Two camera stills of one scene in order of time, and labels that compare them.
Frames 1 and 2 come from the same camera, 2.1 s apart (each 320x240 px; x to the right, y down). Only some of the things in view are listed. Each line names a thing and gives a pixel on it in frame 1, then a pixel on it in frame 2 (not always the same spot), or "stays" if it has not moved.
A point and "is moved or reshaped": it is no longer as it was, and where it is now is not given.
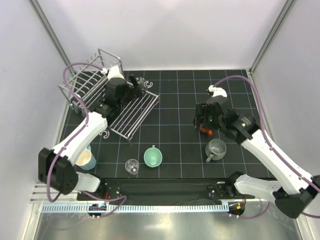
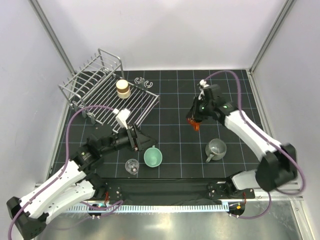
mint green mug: x=153 y=157 stays
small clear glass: x=132 y=166 stays
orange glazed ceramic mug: x=209 y=132 is moved or reshaped
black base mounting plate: x=163 y=189 stays
